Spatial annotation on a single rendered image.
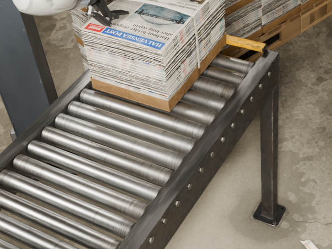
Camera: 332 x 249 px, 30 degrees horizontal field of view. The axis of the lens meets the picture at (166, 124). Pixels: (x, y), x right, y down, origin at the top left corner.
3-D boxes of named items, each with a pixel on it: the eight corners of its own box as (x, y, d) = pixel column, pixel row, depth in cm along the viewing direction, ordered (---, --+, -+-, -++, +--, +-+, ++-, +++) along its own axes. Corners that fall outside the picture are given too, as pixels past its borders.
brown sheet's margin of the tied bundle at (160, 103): (120, 60, 203) (117, 49, 200) (195, 81, 190) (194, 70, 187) (92, 88, 194) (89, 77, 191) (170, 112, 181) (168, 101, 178)
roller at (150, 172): (50, 133, 189) (46, 121, 185) (181, 181, 168) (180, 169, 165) (40, 144, 186) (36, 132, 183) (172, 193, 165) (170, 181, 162)
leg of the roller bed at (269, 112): (265, 205, 254) (264, 77, 208) (278, 210, 251) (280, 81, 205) (260, 215, 250) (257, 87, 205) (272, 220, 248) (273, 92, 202)
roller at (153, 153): (63, 120, 193) (59, 108, 189) (192, 165, 172) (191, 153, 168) (53, 130, 190) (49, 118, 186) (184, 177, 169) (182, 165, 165)
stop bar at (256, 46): (155, 21, 219) (155, 17, 218) (268, 48, 200) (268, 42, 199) (151, 26, 217) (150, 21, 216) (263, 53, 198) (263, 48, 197)
